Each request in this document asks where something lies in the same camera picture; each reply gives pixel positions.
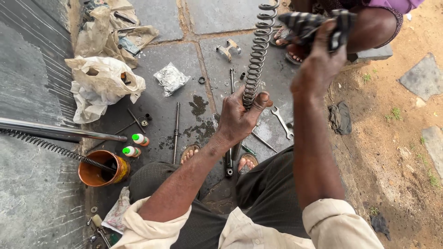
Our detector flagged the person's right hand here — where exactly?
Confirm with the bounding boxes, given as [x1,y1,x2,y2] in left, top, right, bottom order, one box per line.
[290,19,348,101]

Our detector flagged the person's left hand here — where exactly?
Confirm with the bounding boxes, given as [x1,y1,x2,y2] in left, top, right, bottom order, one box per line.
[216,86,274,146]

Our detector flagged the dark striped cloth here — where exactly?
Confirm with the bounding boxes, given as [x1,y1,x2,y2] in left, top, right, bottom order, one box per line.
[278,9,357,52]

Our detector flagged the long steel coil spring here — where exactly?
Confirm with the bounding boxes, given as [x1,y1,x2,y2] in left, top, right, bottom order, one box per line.
[231,0,280,161]

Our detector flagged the grey stone block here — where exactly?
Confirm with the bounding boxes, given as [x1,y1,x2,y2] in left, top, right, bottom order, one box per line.
[347,43,394,65]

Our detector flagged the dark grey rag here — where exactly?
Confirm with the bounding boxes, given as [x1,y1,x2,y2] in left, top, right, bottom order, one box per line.
[328,101,353,135]

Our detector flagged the silver open-end wrench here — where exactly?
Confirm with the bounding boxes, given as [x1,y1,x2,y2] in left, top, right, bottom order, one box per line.
[270,106,295,140]

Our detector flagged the thin steel rod tool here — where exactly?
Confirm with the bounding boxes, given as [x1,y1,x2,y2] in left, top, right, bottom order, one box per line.
[251,131,278,153]

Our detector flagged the person's right foot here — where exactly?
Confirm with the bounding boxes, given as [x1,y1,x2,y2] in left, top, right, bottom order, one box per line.
[237,152,259,176]

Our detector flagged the crumpled silver foil wrapper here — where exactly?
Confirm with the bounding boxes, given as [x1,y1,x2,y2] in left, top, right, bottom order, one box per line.
[153,62,191,97]

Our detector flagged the black fork leg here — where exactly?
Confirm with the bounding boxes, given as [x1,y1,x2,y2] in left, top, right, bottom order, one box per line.
[225,148,234,178]

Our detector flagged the person's dark trousers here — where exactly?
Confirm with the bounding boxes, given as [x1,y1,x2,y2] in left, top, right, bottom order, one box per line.
[128,145,347,249]

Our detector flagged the long steel damper rod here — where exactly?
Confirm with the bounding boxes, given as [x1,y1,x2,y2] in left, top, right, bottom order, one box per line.
[172,102,181,165]

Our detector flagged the person's left foot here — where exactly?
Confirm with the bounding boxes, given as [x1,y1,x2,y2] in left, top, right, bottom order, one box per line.
[180,144,201,165]

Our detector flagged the person's cream shirt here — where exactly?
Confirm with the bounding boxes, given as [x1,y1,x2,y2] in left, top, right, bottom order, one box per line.
[110,197,385,249]

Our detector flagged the black rag scrap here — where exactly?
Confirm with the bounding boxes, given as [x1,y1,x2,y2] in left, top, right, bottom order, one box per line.
[369,212,392,241]

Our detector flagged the small green-capped white bottle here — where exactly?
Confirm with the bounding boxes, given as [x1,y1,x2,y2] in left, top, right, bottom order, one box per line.
[132,133,150,147]
[122,146,142,158]

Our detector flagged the crumpled beige plastic bag heap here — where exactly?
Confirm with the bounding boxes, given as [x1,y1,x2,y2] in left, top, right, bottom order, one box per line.
[74,0,160,68]

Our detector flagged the white plastic bag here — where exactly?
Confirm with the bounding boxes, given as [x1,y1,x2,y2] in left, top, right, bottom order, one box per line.
[65,56,147,124]

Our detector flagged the orange tin can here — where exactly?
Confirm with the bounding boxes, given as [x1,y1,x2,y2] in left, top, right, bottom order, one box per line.
[78,150,131,187]

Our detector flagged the printed white paper bag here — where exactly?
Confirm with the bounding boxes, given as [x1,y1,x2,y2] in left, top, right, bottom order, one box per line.
[101,186,131,235]

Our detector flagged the chrome fork tube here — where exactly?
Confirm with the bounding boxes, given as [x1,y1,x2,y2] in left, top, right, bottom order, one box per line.
[0,117,128,144]

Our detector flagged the thin black coil spring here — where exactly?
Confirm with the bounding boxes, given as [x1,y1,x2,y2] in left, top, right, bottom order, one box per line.
[0,128,117,173]

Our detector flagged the cluster of small hand tools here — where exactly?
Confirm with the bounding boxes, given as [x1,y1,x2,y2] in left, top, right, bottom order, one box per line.
[85,205,122,249]

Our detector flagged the grey metal bracket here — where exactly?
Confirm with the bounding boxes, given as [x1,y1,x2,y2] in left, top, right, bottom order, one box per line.
[215,38,242,62]

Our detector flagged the green-handled screwdriver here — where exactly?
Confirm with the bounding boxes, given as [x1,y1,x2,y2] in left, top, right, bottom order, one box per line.
[241,143,257,157]

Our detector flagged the thin black T-handle wrench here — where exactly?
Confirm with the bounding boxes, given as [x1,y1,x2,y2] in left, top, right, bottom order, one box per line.
[84,107,147,153]

